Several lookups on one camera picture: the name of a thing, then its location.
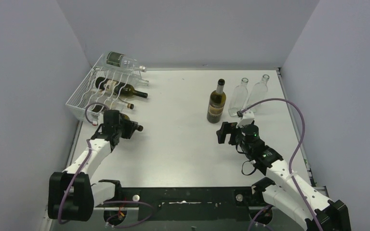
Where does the olive bottle with black cap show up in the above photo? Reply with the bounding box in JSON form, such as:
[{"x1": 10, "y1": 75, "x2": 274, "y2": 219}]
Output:
[{"x1": 120, "y1": 114, "x2": 144, "y2": 133}]

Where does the brown bottle with tan label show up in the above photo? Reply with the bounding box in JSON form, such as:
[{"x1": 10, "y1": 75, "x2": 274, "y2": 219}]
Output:
[{"x1": 207, "y1": 79, "x2": 226, "y2": 124}]

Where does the clear square glass bottle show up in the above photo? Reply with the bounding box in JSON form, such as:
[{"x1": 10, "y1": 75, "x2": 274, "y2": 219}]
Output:
[{"x1": 246, "y1": 74, "x2": 270, "y2": 107}]

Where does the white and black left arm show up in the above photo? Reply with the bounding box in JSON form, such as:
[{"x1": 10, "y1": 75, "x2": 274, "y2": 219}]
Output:
[{"x1": 48, "y1": 110, "x2": 144, "y2": 224}]

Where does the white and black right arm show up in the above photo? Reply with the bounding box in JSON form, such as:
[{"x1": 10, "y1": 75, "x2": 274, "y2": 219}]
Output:
[{"x1": 216, "y1": 122, "x2": 351, "y2": 231}]

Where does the clear bottle with brown cap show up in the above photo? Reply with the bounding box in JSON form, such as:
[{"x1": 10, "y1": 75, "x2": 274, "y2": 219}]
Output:
[{"x1": 89, "y1": 91, "x2": 134, "y2": 110}]

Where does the dark green wine bottle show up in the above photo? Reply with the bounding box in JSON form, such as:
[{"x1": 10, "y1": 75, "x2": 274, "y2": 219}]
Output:
[{"x1": 94, "y1": 77, "x2": 148, "y2": 99}]

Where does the clear bottle in rack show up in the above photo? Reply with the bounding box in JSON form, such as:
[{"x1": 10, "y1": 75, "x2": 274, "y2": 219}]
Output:
[{"x1": 95, "y1": 68, "x2": 149, "y2": 87}]

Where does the clear bottle with dark label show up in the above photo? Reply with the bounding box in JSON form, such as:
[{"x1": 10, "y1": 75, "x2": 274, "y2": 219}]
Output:
[{"x1": 102, "y1": 51, "x2": 147, "y2": 72}]

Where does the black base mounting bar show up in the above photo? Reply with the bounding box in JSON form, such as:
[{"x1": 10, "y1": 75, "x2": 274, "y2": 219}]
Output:
[{"x1": 103, "y1": 186, "x2": 266, "y2": 227}]

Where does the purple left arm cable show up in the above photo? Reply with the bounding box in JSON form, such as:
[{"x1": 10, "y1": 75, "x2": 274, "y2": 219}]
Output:
[{"x1": 57, "y1": 102, "x2": 155, "y2": 229}]

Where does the white wire wine rack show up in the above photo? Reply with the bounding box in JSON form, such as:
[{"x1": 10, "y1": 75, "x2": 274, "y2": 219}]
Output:
[{"x1": 66, "y1": 54, "x2": 149, "y2": 121}]

